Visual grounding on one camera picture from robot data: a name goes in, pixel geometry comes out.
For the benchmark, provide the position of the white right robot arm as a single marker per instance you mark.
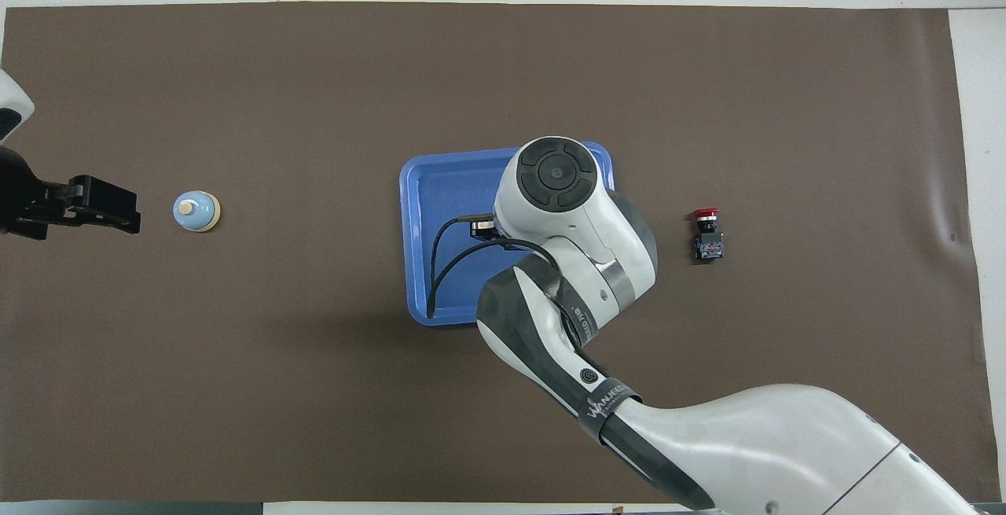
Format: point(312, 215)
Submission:
point(581, 216)

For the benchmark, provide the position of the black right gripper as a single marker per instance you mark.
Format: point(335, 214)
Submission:
point(486, 230)

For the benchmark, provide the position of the blue plastic tray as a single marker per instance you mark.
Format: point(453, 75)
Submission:
point(456, 185)

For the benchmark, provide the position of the light blue call bell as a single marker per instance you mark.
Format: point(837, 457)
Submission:
point(195, 211)

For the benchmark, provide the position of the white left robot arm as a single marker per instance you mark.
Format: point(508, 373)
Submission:
point(12, 102)

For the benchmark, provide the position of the brown table mat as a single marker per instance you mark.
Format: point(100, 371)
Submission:
point(314, 389)

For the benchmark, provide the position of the red push button switch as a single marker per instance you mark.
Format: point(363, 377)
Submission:
point(709, 246)

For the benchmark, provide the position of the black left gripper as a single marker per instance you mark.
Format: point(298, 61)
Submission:
point(23, 200)

